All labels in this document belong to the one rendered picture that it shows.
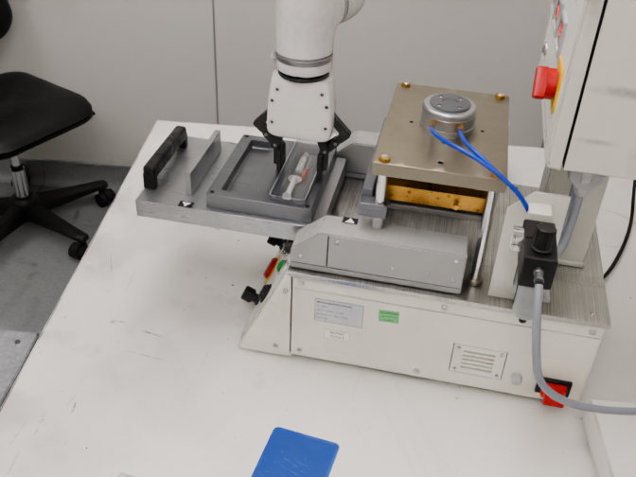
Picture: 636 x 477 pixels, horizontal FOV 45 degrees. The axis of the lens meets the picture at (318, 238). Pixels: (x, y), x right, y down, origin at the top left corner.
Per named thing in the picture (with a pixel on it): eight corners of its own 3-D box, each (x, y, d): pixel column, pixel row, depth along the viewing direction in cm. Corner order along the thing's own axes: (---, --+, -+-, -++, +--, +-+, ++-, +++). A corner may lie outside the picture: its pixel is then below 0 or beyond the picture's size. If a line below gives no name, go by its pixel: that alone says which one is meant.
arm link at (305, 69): (265, 57, 107) (265, 77, 109) (326, 64, 106) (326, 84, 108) (280, 36, 114) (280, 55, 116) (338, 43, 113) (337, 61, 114)
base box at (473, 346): (565, 276, 143) (588, 199, 133) (578, 429, 113) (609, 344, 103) (288, 233, 150) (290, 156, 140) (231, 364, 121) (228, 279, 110)
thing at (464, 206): (495, 155, 124) (506, 101, 119) (491, 230, 106) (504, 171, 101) (391, 140, 127) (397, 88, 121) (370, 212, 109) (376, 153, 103)
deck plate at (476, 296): (591, 198, 133) (591, 193, 132) (609, 329, 105) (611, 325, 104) (332, 161, 140) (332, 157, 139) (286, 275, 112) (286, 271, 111)
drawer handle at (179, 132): (188, 146, 132) (186, 125, 130) (155, 189, 120) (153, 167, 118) (177, 144, 133) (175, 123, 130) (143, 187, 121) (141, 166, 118)
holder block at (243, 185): (336, 159, 131) (337, 146, 129) (310, 223, 115) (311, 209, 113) (243, 146, 133) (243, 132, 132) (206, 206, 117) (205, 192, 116)
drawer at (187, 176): (345, 177, 133) (348, 137, 129) (319, 249, 116) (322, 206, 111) (185, 153, 138) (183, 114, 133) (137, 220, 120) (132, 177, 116)
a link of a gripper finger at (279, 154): (260, 132, 117) (260, 169, 121) (281, 134, 117) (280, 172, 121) (266, 123, 120) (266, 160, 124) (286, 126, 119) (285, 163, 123)
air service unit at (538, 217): (537, 277, 106) (560, 186, 97) (538, 348, 94) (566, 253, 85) (498, 271, 106) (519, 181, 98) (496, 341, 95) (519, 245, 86)
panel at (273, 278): (285, 236, 149) (329, 167, 138) (240, 339, 125) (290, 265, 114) (276, 231, 148) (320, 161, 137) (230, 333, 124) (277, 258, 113)
